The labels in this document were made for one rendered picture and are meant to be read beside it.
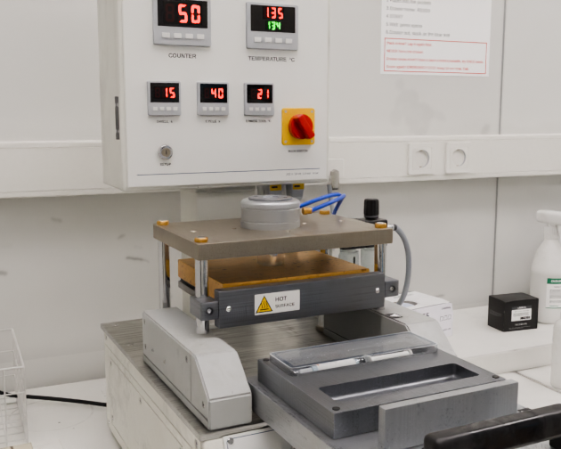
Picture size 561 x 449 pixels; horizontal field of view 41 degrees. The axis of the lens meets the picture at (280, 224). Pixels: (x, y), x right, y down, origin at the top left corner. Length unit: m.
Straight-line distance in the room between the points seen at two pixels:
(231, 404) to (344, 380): 0.13
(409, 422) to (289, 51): 0.64
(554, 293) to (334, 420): 1.12
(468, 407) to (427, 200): 1.09
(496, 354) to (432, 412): 0.86
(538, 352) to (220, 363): 0.92
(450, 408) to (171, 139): 0.57
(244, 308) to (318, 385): 0.18
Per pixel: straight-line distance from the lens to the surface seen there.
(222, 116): 1.09
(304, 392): 0.73
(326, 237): 0.92
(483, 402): 0.72
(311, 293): 0.91
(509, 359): 1.56
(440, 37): 1.77
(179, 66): 1.07
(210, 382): 0.80
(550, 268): 1.74
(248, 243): 0.88
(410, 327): 0.94
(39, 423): 1.33
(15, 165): 1.38
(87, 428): 1.29
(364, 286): 0.95
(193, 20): 1.07
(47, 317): 1.48
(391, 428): 0.66
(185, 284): 1.02
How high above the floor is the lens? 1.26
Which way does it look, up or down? 8 degrees down
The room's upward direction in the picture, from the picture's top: straight up
